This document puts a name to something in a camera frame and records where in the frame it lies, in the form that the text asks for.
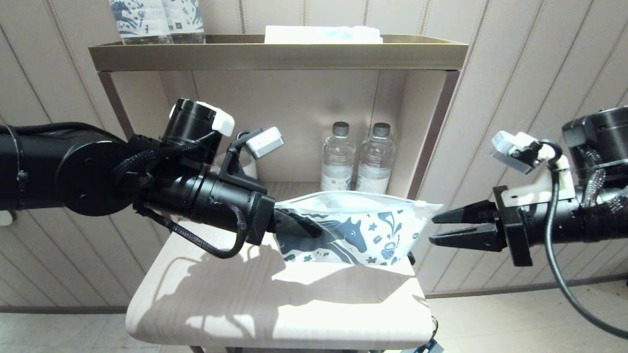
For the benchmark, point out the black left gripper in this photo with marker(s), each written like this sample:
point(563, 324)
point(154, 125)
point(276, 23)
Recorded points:
point(260, 218)

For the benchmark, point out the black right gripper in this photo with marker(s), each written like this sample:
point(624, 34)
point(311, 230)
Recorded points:
point(512, 225)

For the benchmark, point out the blue patterned plastic bag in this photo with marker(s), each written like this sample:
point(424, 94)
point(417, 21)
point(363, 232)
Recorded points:
point(373, 230)

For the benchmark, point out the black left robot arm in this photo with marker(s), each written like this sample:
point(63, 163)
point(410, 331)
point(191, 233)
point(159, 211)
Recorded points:
point(73, 171)

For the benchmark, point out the small black cabinet knob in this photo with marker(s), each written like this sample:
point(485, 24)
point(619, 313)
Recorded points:
point(411, 258)

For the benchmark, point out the white ribbed ceramic mug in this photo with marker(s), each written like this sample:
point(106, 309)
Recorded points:
point(248, 169)

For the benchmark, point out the clear water bottle black cap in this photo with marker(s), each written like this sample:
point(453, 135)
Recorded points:
point(337, 162)
point(375, 162)

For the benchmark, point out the beige wooden shelf cabinet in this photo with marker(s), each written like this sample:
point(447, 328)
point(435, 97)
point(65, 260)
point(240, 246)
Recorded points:
point(294, 108)

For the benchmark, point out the black blue plastic part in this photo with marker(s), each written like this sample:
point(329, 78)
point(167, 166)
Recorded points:
point(427, 347)

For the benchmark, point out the white blue tissue pack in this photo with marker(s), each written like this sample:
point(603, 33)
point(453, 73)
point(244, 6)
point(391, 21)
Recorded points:
point(319, 34)

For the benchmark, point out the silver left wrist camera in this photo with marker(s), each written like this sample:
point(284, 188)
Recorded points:
point(265, 142)

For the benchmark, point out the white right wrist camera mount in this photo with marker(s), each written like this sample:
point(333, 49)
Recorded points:
point(535, 162)

